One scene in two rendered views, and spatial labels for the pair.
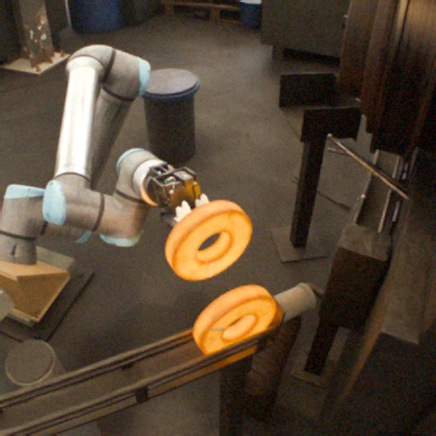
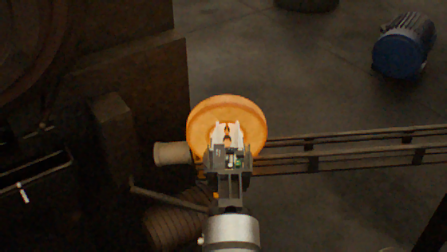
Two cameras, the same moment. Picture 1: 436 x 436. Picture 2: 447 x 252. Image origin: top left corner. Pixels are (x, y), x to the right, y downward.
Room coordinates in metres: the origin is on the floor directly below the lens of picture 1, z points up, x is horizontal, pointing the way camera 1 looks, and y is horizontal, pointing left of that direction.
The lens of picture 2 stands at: (1.03, 0.29, 1.33)
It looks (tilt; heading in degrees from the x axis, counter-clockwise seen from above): 41 degrees down; 209
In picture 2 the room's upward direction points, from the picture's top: straight up
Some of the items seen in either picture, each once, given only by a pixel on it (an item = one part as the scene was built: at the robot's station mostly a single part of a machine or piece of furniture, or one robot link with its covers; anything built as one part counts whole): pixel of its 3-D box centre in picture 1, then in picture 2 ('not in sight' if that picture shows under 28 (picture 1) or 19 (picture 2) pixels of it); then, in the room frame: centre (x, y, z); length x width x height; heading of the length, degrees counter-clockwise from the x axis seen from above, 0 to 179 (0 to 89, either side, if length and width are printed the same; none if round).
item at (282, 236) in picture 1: (308, 173); not in sight; (1.33, -0.35, 0.36); 0.26 x 0.20 x 0.72; 9
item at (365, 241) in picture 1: (354, 280); (116, 142); (0.55, -0.28, 0.68); 0.11 x 0.08 x 0.24; 64
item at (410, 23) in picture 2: not in sight; (406, 41); (-1.43, 0.24, 0.17); 0.57 x 0.31 x 0.34; 174
